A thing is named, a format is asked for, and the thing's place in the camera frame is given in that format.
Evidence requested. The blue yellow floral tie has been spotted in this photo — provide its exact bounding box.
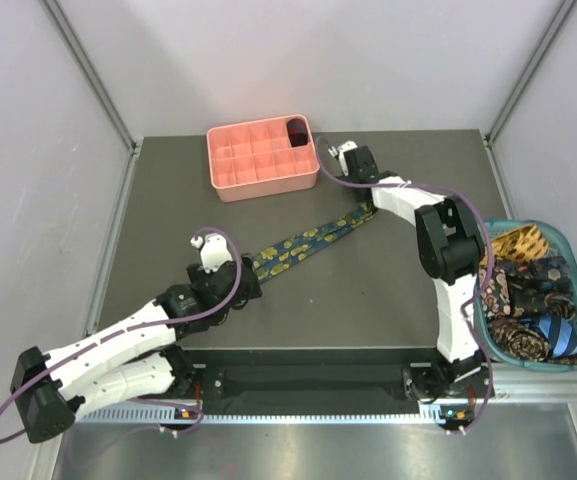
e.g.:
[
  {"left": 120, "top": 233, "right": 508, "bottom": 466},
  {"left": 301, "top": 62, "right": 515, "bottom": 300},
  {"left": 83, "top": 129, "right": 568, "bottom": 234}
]
[{"left": 253, "top": 202, "right": 377, "bottom": 284}]

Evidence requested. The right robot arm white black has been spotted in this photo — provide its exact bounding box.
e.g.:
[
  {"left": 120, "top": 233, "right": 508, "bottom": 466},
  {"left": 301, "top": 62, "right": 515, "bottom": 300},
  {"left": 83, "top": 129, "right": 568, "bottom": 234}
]
[{"left": 335, "top": 141, "right": 484, "bottom": 396}]

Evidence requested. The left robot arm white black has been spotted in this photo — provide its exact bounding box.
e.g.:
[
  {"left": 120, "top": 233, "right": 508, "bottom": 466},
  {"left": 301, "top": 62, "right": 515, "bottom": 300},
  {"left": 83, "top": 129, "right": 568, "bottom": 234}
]
[{"left": 10, "top": 256, "right": 262, "bottom": 444}]

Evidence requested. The rolled red blue tie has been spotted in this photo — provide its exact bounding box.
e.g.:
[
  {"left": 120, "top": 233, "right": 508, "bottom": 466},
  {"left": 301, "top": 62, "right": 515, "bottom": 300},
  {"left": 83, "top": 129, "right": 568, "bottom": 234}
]
[{"left": 286, "top": 117, "right": 310, "bottom": 148}]

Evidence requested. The pink compartment organizer box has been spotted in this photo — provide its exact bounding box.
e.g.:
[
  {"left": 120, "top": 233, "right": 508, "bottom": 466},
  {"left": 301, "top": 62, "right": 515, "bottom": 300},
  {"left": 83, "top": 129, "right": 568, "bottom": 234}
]
[{"left": 206, "top": 114, "right": 319, "bottom": 202}]

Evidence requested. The orange patterned tie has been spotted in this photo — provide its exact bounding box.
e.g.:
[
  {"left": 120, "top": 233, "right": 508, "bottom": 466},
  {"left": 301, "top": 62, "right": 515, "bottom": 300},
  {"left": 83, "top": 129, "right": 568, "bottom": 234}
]
[{"left": 492, "top": 223, "right": 550, "bottom": 263}]

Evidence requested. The pink floral dark tie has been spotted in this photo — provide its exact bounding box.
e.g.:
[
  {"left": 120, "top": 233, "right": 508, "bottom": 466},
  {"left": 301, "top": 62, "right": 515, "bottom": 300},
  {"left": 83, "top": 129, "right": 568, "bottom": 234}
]
[{"left": 480, "top": 267, "right": 512, "bottom": 321}]

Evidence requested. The dark floral navy tie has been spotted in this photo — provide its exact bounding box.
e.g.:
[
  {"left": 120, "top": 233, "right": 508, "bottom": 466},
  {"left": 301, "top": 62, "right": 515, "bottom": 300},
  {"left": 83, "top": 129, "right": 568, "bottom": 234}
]
[{"left": 496, "top": 256, "right": 572, "bottom": 295}]

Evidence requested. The teal plastic basket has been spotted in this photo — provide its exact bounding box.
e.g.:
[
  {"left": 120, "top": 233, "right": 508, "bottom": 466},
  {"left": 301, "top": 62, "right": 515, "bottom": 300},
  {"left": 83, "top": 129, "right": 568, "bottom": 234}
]
[{"left": 475, "top": 219, "right": 577, "bottom": 373}]

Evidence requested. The brown paisley rolled tie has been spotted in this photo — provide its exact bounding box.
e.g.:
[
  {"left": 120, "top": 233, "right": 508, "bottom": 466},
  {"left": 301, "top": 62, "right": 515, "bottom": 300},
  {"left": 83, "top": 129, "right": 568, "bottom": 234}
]
[{"left": 488, "top": 318, "right": 550, "bottom": 362}]

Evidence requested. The blue striped tie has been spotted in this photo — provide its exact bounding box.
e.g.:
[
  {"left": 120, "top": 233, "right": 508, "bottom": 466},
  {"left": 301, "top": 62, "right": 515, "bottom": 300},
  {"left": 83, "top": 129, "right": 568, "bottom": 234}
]
[{"left": 520, "top": 315, "right": 577, "bottom": 359}]

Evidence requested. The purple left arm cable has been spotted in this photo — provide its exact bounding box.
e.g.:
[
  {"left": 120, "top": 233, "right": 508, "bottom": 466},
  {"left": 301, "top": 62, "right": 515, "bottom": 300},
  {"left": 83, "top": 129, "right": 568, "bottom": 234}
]
[{"left": 0, "top": 227, "right": 244, "bottom": 445}]

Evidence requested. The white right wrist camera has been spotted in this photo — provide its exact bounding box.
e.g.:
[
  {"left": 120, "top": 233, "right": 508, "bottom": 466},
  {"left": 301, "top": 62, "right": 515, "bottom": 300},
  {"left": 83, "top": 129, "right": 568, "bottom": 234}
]
[{"left": 328, "top": 140, "right": 358, "bottom": 160}]

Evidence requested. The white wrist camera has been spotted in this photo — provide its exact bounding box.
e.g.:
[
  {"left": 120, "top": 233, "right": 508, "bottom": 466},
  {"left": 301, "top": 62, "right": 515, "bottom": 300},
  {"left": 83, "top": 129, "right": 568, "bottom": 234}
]
[
  {"left": 328, "top": 140, "right": 358, "bottom": 160},
  {"left": 190, "top": 233, "right": 232, "bottom": 273}
]

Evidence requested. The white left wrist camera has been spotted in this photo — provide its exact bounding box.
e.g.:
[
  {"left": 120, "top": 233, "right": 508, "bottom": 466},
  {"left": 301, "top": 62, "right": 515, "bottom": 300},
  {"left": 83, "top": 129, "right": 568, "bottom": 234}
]
[{"left": 190, "top": 233, "right": 232, "bottom": 273}]

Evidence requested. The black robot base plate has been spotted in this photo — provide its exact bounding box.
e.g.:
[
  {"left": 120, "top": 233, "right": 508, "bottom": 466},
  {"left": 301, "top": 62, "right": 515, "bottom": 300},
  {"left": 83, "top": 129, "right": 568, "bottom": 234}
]
[{"left": 184, "top": 348, "right": 486, "bottom": 414}]

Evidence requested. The slotted grey cable duct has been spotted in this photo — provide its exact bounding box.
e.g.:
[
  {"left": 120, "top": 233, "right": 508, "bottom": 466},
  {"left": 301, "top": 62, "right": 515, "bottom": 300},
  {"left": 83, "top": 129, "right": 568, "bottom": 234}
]
[{"left": 78, "top": 402, "right": 468, "bottom": 425}]

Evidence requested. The right aluminium frame post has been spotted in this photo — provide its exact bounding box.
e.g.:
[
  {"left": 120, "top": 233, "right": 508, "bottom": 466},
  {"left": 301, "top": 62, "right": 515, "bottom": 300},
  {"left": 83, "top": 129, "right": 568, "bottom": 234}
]
[{"left": 485, "top": 0, "right": 577, "bottom": 144}]

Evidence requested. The aluminium frame post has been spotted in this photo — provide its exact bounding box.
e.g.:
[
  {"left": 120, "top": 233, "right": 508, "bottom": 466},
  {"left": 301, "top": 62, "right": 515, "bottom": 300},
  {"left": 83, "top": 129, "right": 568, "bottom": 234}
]
[
  {"left": 37, "top": 0, "right": 137, "bottom": 151},
  {"left": 485, "top": 0, "right": 577, "bottom": 144}
]

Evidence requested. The left aluminium frame post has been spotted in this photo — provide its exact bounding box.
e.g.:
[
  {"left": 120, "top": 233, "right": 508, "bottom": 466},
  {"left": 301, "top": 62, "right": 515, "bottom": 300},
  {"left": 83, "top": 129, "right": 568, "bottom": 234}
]
[{"left": 37, "top": 0, "right": 137, "bottom": 151}]

